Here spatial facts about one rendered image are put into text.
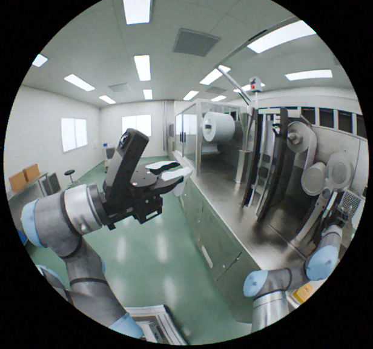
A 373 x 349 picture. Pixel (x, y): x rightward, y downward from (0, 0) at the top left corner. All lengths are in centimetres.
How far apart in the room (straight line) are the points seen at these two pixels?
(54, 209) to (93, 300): 13
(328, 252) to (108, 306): 38
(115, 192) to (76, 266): 16
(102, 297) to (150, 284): 119
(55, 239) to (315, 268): 45
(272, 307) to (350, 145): 83
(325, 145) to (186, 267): 159
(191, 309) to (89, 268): 116
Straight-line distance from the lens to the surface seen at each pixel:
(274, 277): 33
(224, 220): 59
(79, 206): 17
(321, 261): 32
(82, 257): 24
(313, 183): 59
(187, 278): 136
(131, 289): 142
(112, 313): 20
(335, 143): 90
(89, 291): 21
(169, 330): 113
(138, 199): 18
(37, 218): 21
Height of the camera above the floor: 132
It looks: 17 degrees down
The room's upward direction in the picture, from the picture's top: straight up
